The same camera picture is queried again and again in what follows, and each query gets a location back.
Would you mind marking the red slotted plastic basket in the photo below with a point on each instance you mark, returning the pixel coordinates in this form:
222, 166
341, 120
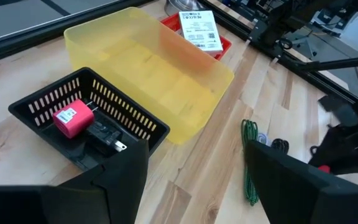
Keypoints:
225, 46

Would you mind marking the yellow translucent plastic bin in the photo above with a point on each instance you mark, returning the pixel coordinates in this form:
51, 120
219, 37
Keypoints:
154, 81

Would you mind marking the pink wall charger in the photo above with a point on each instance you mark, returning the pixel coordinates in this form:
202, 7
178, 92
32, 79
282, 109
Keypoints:
73, 119

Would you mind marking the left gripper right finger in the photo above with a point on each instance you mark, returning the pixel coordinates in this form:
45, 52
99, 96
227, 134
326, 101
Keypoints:
281, 183

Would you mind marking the black slotted plastic basket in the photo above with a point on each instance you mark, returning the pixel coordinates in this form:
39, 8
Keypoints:
73, 155

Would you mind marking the white green acer box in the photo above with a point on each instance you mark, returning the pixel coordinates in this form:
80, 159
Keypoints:
200, 31

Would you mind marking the black flat bracket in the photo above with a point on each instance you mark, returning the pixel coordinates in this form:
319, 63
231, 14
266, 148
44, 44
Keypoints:
337, 109

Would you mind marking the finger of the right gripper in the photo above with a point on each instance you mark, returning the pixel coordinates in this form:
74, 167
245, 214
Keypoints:
350, 152

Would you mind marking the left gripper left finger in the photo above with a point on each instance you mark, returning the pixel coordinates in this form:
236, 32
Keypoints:
126, 180

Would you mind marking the black wall charger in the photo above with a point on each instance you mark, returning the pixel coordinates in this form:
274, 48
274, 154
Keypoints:
104, 137

